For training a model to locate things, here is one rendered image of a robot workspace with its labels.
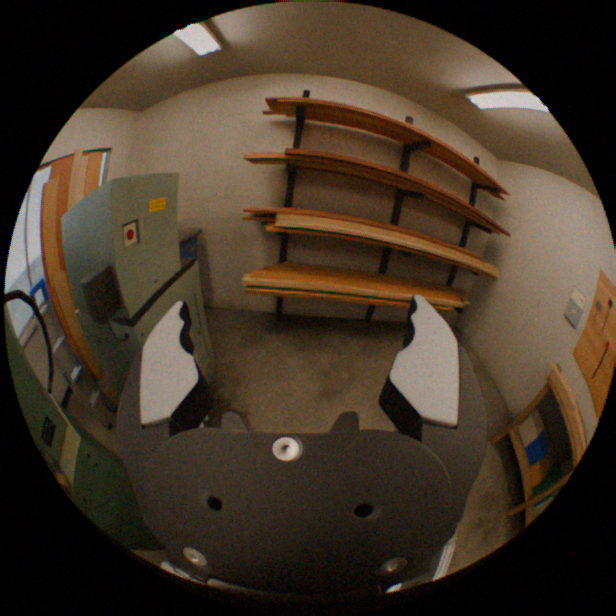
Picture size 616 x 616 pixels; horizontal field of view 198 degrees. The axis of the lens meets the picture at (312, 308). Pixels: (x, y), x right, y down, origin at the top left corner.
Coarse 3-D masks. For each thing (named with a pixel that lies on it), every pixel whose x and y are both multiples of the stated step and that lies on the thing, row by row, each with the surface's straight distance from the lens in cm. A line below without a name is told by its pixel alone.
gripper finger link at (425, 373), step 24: (408, 312) 12; (432, 312) 10; (408, 336) 9; (432, 336) 9; (408, 360) 7; (432, 360) 8; (456, 360) 8; (384, 384) 7; (408, 384) 7; (432, 384) 7; (456, 384) 7; (384, 408) 7; (408, 408) 6; (432, 408) 6; (456, 408) 7; (408, 432) 7
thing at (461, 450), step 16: (464, 352) 9; (464, 368) 8; (464, 384) 8; (464, 400) 7; (480, 400) 8; (464, 416) 7; (480, 416) 7; (416, 432) 6; (432, 432) 6; (448, 432) 6; (464, 432) 7; (480, 432) 7; (432, 448) 6; (448, 448) 6; (464, 448) 6; (480, 448) 7; (448, 464) 6; (464, 464) 6; (480, 464) 7; (464, 480) 6; (464, 496) 6
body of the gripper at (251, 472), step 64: (192, 448) 5; (256, 448) 5; (320, 448) 5; (384, 448) 5; (192, 512) 5; (256, 512) 5; (320, 512) 5; (384, 512) 5; (448, 512) 5; (256, 576) 5; (320, 576) 5; (384, 576) 5
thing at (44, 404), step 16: (16, 336) 93; (16, 352) 79; (16, 368) 81; (32, 368) 101; (16, 384) 82; (32, 384) 83; (32, 400) 84; (48, 400) 87; (32, 416) 86; (48, 416) 88; (64, 432) 92; (48, 448) 93
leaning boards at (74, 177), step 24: (72, 168) 234; (96, 168) 247; (48, 192) 218; (72, 192) 228; (48, 216) 213; (48, 240) 210; (48, 264) 209; (48, 288) 211; (72, 312) 206; (72, 336) 211; (96, 360) 226
